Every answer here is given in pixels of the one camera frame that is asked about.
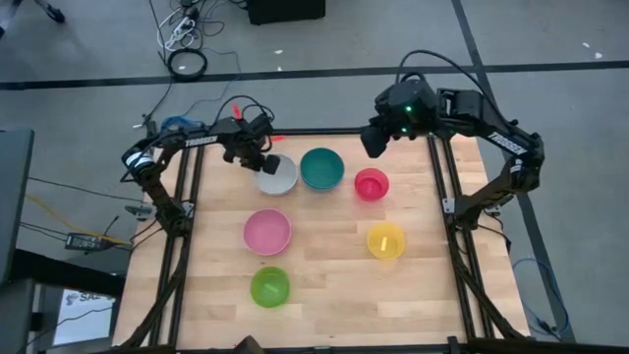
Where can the white printed sign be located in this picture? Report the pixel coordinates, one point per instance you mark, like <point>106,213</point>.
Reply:
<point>83,319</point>

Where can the large pink bowl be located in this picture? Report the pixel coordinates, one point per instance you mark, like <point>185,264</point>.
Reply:
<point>267,232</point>

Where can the grey cabinet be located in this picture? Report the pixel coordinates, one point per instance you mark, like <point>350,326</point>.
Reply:
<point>15,196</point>

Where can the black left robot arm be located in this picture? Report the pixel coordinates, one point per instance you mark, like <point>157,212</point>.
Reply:
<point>196,140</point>

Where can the black tripod leg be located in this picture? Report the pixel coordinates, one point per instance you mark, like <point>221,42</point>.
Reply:
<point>51,11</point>

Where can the small green translucent bowl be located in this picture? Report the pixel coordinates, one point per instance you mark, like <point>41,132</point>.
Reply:
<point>269,287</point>

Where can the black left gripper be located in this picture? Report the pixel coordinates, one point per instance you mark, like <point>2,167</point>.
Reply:
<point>245,135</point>

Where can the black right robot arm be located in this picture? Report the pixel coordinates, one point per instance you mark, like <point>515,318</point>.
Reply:
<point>511,142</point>

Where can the white power strip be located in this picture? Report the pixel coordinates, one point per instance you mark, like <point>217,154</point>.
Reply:
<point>179,29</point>

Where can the black power supply box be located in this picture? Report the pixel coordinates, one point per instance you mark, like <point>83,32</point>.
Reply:
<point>84,242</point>

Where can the small yellow translucent bowl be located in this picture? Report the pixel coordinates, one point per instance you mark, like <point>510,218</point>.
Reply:
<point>386,241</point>

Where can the large teal bowl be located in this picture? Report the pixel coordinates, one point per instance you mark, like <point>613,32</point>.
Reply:
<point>322,168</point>

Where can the large white bowl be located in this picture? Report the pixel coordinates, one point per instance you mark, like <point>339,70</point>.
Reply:
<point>282,181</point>

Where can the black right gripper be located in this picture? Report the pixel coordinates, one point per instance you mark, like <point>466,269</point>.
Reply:
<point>376,141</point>

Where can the small red translucent bowl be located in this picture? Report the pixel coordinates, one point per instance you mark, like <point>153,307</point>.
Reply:
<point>371,185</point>

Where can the black aluminium table frame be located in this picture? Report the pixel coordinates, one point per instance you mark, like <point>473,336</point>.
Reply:
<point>436,177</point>

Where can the black box on floor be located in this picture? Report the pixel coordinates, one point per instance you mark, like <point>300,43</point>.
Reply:
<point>285,11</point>

